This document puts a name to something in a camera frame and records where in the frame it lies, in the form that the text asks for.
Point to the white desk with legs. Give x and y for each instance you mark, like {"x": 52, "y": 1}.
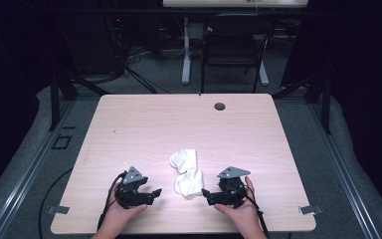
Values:
{"x": 186, "y": 53}

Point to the person's left hand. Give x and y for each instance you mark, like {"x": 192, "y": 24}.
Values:
{"x": 123, "y": 216}

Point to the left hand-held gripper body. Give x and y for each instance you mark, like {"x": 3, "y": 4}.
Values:
{"x": 131, "y": 195}

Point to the person's right hand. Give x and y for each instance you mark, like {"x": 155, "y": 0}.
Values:
{"x": 242, "y": 215}

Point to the small metal corner bracket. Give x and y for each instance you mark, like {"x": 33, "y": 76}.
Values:
{"x": 58, "y": 209}
{"x": 310, "y": 209}

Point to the aluminium floor rail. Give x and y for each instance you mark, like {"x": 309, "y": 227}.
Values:
{"x": 26, "y": 172}
{"x": 344, "y": 172}

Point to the black metal frame stand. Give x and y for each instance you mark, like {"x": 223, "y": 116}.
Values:
{"x": 55, "y": 99}
{"x": 325, "y": 99}

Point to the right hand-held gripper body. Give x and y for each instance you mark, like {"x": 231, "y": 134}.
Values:
{"x": 232, "y": 191}

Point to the black folding chair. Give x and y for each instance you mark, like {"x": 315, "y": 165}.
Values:
{"x": 232, "y": 49}

